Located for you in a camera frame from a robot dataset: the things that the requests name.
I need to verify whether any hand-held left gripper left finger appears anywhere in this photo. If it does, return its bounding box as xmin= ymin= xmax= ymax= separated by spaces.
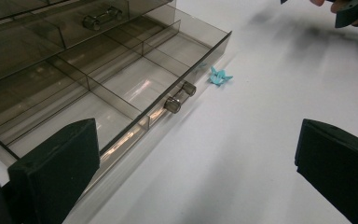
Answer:
xmin=7 ymin=118 xmax=101 ymax=224

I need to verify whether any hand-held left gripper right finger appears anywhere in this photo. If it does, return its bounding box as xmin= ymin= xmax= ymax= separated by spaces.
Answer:
xmin=294 ymin=119 xmax=358 ymax=224

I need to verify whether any clear plastic drawer organizer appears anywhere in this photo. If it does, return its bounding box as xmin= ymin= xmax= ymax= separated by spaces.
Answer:
xmin=0 ymin=5 xmax=233 ymax=200

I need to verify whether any small blue paper crane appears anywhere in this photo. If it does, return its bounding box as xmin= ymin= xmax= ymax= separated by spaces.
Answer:
xmin=208 ymin=65 xmax=234 ymax=87

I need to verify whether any smoky clear acrylic drawer cabinet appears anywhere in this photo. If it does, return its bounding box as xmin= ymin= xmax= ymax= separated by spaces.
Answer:
xmin=0 ymin=0 xmax=177 ymax=89

